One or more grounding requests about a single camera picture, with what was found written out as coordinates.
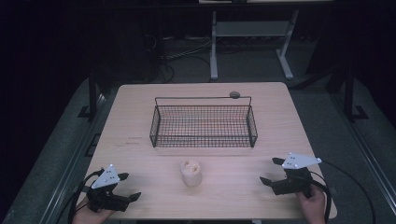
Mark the white metal desk frame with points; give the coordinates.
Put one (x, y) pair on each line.
(250, 29)

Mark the black bracket on rail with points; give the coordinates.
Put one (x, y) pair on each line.
(92, 145)

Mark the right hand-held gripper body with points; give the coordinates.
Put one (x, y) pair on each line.
(292, 183)

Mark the black metal stand post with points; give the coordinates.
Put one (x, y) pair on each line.
(349, 93)
(92, 93)

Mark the grey round disc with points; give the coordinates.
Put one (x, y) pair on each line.
(234, 94)

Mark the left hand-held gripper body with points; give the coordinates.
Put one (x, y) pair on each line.
(107, 199)

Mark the person's right hand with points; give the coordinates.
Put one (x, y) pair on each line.
(312, 207)

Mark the person's left hand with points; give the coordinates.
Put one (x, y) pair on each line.
(90, 215)

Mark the aluminium frame rail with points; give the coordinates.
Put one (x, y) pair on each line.
(73, 161)
(365, 149)

